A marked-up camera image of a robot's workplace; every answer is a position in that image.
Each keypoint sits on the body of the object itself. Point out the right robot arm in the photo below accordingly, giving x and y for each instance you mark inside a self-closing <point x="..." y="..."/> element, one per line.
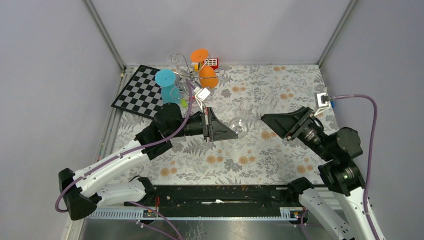
<point x="339" y="174"/>

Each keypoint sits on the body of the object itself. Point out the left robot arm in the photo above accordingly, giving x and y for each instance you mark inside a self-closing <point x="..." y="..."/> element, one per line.
<point x="83" y="191"/>

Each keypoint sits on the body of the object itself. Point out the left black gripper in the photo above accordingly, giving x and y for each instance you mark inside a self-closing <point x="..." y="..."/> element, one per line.
<point x="214" y="129"/>

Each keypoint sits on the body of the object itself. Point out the clear wine glass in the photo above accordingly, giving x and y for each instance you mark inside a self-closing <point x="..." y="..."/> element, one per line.
<point x="245" y="109"/>
<point x="176" y="60"/>
<point x="240" y="126"/>

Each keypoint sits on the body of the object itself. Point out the chrome wine glass rack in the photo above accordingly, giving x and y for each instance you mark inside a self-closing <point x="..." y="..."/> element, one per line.
<point x="188" y="81"/>

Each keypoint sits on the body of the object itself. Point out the orange wine glass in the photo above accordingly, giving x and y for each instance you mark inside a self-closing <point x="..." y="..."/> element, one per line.
<point x="207" y="76"/>

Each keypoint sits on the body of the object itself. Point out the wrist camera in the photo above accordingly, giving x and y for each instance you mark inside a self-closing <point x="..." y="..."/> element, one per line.
<point x="201" y="94"/>
<point x="323" y="103"/>

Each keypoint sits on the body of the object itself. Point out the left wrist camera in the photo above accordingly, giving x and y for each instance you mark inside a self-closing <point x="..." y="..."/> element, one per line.
<point x="201" y="94"/>

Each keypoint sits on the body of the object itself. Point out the floral tablecloth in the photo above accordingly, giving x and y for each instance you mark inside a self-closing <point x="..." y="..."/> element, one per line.
<point x="260" y="157"/>

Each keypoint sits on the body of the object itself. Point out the black white checkerboard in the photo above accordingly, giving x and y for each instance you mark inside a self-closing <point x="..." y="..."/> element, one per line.
<point x="141" y="95"/>

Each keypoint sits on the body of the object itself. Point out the green small block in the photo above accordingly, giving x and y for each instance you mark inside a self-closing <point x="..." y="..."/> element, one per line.
<point x="184" y="103"/>

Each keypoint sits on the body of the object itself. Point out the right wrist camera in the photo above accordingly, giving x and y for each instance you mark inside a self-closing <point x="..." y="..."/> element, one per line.
<point x="323" y="103"/>

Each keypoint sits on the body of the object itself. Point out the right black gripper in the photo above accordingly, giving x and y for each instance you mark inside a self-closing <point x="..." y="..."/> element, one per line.
<point x="285" y="124"/>

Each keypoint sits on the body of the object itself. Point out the red white block toy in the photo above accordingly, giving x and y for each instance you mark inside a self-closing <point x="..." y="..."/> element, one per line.
<point x="212" y="62"/>

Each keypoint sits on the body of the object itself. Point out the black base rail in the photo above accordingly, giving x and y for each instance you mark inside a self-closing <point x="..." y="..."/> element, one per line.
<point x="224" y="201"/>

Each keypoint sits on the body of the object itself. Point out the blue wine glass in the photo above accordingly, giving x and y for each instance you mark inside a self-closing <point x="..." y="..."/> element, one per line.
<point x="170" y="93"/>

